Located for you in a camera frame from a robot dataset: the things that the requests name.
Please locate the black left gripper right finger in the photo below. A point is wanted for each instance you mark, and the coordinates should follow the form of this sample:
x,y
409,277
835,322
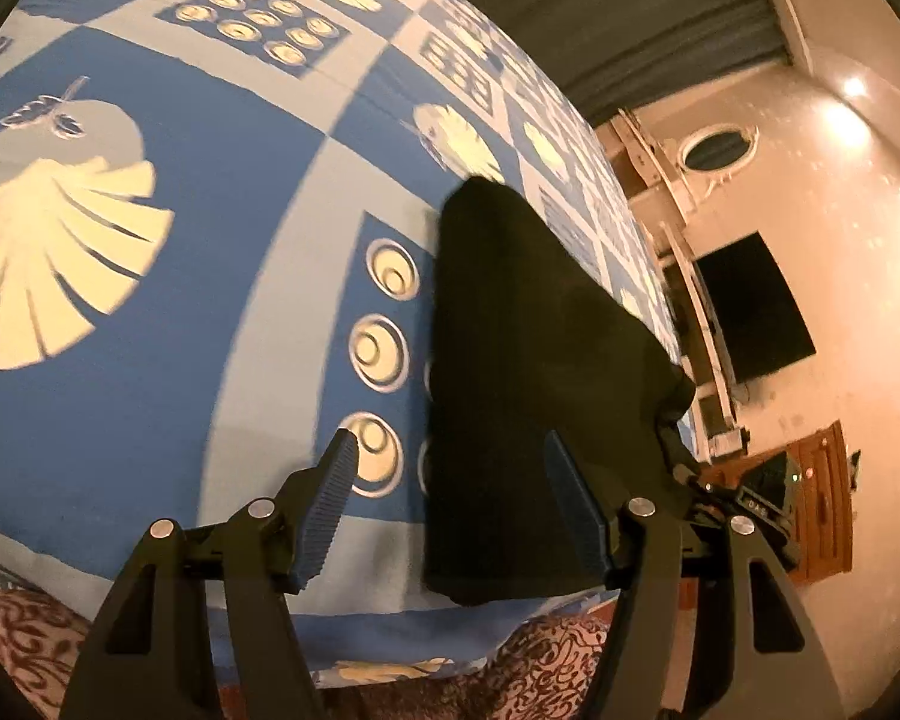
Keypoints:
x,y
589,498

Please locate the white dressing table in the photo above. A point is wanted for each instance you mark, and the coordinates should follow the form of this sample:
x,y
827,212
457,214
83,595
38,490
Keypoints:
x,y
664,196

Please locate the black pants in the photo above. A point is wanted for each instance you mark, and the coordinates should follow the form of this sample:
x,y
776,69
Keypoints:
x,y
525,343

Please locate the black wall television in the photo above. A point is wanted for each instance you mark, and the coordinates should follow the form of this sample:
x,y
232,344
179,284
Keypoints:
x,y
755,310

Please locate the white oval wall mirror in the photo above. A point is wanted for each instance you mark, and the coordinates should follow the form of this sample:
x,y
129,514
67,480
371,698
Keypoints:
x,y
718,152

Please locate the blue patterned bedspread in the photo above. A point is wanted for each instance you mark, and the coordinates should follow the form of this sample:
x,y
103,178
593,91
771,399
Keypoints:
x,y
217,231

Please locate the dark green curtain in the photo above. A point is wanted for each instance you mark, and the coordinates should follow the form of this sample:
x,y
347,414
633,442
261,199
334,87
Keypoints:
x,y
608,55

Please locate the floral brown bed skirt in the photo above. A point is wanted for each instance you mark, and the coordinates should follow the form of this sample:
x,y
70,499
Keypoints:
x,y
145,659

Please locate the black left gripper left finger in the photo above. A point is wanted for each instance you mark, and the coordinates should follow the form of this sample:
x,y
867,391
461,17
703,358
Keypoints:
x,y
310,506

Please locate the brown wooden cabinet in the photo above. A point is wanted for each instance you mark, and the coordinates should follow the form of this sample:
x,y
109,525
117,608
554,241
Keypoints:
x,y
822,509

